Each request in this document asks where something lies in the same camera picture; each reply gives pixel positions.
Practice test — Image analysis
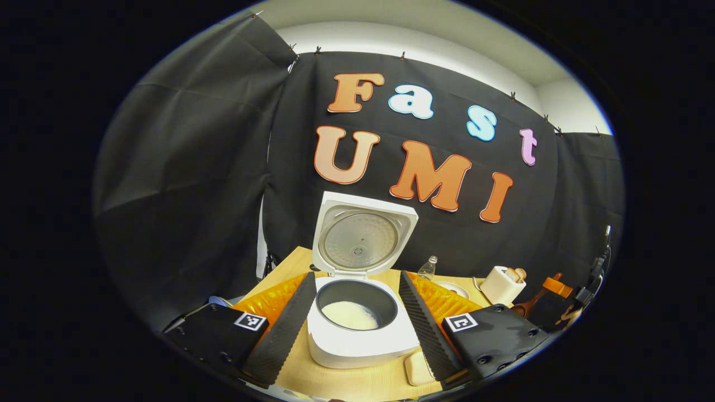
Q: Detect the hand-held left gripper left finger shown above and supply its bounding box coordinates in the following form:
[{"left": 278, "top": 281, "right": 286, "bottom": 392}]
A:
[{"left": 162, "top": 272, "right": 317, "bottom": 390}]

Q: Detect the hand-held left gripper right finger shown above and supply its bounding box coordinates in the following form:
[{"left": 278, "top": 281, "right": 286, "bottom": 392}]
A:
[{"left": 398, "top": 270, "right": 551, "bottom": 390}]

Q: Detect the beige rice tray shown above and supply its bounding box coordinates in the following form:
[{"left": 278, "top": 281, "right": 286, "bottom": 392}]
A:
[{"left": 403, "top": 351, "right": 436, "bottom": 387}]

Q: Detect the brown wooden spoon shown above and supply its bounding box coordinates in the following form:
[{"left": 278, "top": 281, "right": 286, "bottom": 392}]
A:
[{"left": 511, "top": 272, "right": 563, "bottom": 319}]

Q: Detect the white rice heap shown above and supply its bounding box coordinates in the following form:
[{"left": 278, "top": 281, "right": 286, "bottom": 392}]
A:
[{"left": 321, "top": 300, "right": 379, "bottom": 331}]

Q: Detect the white rice cooker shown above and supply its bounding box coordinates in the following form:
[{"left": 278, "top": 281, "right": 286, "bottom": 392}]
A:
[{"left": 307, "top": 191, "right": 421, "bottom": 370}]

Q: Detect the white round plate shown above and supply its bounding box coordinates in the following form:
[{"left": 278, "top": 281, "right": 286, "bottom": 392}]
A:
[{"left": 436, "top": 281, "right": 471, "bottom": 299}]

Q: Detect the white toaster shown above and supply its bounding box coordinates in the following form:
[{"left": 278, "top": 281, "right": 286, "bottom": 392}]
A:
[{"left": 479, "top": 266, "right": 527, "bottom": 307}]

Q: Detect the black backdrop cloth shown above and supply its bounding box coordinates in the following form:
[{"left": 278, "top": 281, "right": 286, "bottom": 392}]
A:
[{"left": 92, "top": 11, "right": 625, "bottom": 336}]

